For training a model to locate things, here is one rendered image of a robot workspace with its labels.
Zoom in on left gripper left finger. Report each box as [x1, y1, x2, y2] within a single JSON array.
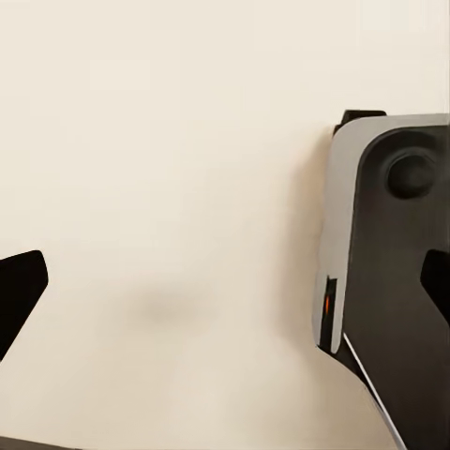
[[0, 250, 49, 362]]

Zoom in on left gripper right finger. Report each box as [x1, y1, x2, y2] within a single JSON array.
[[420, 249, 450, 325]]

